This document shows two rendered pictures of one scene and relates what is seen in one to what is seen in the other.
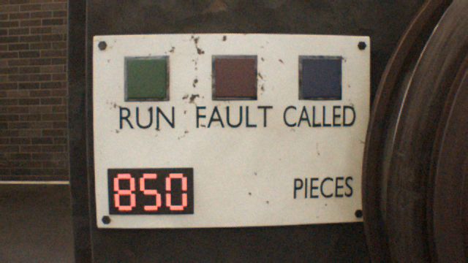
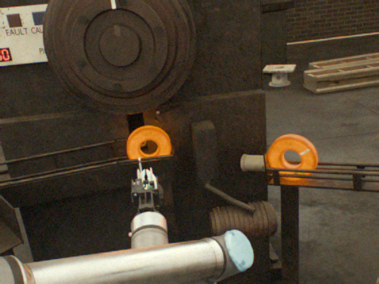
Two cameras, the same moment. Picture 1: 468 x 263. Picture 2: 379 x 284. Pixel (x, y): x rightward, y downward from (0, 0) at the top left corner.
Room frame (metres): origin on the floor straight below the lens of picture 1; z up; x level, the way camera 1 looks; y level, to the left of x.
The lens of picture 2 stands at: (-0.76, -0.59, 1.28)
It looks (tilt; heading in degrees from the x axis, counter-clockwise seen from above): 22 degrees down; 3
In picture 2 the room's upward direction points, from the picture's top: 6 degrees counter-clockwise
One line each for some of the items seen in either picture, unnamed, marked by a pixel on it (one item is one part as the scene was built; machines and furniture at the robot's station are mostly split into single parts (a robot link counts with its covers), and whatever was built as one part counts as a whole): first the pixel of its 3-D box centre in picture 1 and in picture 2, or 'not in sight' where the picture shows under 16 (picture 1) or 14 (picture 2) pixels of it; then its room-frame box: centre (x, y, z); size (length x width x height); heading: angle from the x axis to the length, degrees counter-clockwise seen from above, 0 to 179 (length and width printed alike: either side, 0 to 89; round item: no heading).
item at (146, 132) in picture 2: not in sight; (149, 147); (0.60, -0.39, 0.74); 0.16 x 0.03 x 0.16; 97
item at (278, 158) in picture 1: (233, 131); (19, 36); (0.66, 0.00, 1.15); 0.26 x 0.02 x 0.18; 96
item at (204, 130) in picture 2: not in sight; (205, 154); (0.63, -0.58, 0.68); 0.11 x 0.08 x 0.24; 6
